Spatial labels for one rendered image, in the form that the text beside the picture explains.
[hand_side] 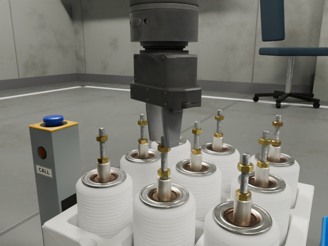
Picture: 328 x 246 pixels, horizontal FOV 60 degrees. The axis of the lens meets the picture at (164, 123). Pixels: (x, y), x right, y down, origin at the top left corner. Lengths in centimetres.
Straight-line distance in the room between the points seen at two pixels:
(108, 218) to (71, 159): 19
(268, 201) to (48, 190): 43
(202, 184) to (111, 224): 16
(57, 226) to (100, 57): 373
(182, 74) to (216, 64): 295
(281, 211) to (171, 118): 23
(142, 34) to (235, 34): 290
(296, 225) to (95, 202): 33
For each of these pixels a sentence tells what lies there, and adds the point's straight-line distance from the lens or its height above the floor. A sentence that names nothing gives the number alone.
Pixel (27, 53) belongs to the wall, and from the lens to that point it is 402.
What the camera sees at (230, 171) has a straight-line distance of 62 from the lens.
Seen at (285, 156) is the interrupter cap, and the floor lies 25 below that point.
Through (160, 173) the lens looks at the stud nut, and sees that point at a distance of 42.
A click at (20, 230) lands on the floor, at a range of 89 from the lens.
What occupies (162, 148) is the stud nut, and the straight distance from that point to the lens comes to 40.
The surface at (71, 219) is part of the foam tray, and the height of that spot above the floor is 17.
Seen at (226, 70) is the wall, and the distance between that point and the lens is 327.
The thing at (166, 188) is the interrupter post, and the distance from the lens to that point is 43.
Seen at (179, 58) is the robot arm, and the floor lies 45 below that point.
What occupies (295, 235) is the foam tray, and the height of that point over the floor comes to 18.
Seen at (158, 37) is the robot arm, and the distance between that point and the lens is 35.
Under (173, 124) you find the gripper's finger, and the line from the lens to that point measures 38.
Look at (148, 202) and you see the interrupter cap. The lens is 42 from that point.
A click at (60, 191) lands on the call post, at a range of 64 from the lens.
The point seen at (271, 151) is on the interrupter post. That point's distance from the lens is 60.
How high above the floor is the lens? 47
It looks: 15 degrees down
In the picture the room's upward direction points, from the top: straight up
